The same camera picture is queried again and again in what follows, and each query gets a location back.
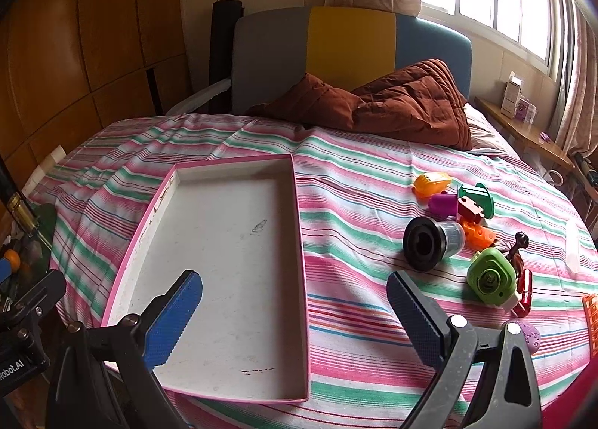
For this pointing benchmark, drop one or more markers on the tiny purple object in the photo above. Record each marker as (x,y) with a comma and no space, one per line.
(544,136)

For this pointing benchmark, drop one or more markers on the white bed corner post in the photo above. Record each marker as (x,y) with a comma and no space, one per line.
(49,162)

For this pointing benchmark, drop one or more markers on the pink-edged white box tray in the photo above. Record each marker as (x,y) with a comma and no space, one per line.
(224,246)

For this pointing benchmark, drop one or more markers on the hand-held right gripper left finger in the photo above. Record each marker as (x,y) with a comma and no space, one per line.
(180,312)

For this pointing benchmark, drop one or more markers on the purple textured oval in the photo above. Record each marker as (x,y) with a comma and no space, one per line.
(530,338)

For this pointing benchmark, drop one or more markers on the green plastic toy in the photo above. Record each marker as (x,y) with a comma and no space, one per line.
(481,197)

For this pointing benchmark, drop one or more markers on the dark brown toy figure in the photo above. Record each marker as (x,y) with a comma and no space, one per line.
(519,239)

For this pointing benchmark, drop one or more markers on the purple plastic toy piece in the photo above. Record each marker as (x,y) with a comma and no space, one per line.
(443,205)

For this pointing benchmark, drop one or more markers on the wooden wardrobe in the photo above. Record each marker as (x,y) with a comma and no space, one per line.
(93,36)

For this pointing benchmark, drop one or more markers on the red metallic cylinder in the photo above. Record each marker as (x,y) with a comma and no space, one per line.
(525,293)

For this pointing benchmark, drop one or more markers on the green and white toy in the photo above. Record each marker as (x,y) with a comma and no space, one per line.
(490,274)

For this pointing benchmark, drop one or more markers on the white pillow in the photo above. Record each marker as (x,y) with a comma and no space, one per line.
(483,130)

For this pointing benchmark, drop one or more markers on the yellow plastic toy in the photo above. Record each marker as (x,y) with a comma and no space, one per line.
(430,186)

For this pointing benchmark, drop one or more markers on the small purple box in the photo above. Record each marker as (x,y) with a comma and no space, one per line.
(527,111)

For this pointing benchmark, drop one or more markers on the red toy block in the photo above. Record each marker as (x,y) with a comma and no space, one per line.
(471,213)

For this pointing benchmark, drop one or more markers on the brown quilt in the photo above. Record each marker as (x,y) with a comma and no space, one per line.
(402,101)

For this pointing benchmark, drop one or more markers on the green object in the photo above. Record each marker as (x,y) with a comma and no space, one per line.
(44,221)

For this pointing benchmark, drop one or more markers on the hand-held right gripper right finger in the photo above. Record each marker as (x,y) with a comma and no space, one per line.
(416,317)

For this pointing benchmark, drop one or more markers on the striped bed sheet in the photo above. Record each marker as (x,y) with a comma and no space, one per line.
(364,158)

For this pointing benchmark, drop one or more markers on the orange grid toy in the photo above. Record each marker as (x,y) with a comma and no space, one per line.
(591,326)

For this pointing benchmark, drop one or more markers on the black rod with brass band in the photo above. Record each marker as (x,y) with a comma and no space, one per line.
(16,204)

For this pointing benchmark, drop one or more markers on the wooden bedside shelf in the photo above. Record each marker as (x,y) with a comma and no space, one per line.
(528,134)

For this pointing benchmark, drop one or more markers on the grey yellow blue headboard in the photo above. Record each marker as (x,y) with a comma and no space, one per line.
(275,50)

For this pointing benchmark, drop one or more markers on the black filter cup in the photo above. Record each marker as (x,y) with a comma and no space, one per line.
(416,244)

